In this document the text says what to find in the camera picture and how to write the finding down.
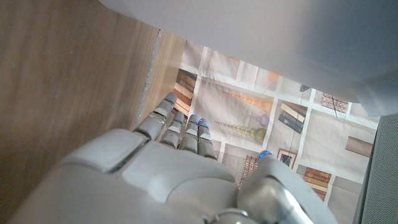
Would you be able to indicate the translucent plastic pitcher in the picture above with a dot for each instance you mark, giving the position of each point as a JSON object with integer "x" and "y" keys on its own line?
{"x": 248, "y": 31}

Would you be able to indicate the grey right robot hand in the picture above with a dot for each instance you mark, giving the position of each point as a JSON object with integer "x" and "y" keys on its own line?
{"x": 161, "y": 186}

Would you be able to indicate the printed bookshelf backdrop cloth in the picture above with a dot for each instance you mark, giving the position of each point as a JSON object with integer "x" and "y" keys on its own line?
{"x": 236, "y": 105}

